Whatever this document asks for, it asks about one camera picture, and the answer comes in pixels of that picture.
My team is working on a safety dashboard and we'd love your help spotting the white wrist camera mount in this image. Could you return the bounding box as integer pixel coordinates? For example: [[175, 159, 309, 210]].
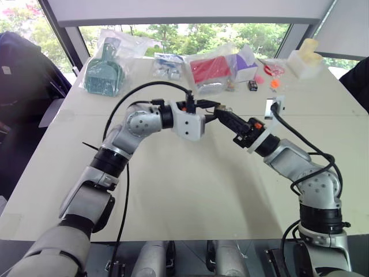
[[169, 99, 206, 142], [247, 95, 286, 154]]

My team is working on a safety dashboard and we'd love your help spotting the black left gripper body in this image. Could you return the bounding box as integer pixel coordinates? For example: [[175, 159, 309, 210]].
[[175, 99, 207, 114]]

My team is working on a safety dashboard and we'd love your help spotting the white purple carton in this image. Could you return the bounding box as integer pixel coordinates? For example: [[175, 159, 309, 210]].
[[230, 44, 259, 83]]

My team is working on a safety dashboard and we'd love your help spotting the pale yellow plastic piece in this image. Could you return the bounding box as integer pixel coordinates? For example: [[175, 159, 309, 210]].
[[299, 38, 323, 63]]

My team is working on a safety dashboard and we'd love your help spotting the white foam block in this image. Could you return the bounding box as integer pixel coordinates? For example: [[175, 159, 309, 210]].
[[287, 49, 325, 80]]

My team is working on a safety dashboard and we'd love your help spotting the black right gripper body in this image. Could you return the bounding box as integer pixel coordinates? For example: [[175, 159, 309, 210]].
[[232, 117, 265, 149]]

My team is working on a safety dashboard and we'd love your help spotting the red item in clear bag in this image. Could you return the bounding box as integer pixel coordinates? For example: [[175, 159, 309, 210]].
[[261, 59, 288, 77]]

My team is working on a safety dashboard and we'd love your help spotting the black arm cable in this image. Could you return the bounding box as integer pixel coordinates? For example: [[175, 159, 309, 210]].
[[270, 102, 345, 257], [102, 81, 194, 277]]

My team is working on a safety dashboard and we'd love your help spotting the blue white packet bag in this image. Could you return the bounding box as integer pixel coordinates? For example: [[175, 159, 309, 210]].
[[152, 53, 185, 80]]

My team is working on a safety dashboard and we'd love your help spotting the red box in bag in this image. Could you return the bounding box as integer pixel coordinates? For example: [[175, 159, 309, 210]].
[[189, 56, 233, 85]]

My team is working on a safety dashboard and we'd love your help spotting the person in black clothing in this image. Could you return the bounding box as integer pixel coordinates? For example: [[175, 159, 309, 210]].
[[338, 56, 369, 114]]

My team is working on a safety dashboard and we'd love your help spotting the clear plastic bag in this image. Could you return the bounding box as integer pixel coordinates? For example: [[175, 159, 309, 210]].
[[96, 27, 158, 60]]

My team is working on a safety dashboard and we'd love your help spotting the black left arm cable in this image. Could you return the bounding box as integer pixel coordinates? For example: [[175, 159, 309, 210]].
[[102, 81, 194, 277]]

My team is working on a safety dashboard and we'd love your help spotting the grey flat panel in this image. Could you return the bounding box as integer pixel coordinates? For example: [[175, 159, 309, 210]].
[[39, 98, 66, 128]]

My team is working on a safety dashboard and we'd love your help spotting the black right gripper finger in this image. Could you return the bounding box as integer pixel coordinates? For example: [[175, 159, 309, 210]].
[[219, 115, 244, 134], [216, 110, 249, 128]]

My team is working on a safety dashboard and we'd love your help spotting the black zip tie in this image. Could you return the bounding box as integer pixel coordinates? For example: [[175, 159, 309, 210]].
[[81, 141, 102, 153]]

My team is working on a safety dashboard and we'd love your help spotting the person in dark blue clothing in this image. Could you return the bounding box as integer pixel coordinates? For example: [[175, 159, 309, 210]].
[[0, 31, 72, 199]]

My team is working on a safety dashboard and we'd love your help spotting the green plastic dustpan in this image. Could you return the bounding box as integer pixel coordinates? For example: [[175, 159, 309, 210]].
[[83, 37, 126, 98]]

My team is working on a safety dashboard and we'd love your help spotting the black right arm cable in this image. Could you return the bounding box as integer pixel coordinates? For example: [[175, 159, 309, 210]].
[[270, 102, 345, 257]]

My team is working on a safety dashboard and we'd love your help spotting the silver rounded robot part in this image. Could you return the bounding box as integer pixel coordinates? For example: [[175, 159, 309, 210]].
[[206, 239, 252, 277], [131, 241, 176, 277]]

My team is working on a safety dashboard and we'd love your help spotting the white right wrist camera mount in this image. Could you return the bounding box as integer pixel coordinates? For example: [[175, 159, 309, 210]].
[[247, 95, 286, 154]]

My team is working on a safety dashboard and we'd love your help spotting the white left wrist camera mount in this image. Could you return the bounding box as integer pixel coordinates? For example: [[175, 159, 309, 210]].
[[169, 99, 206, 142]]

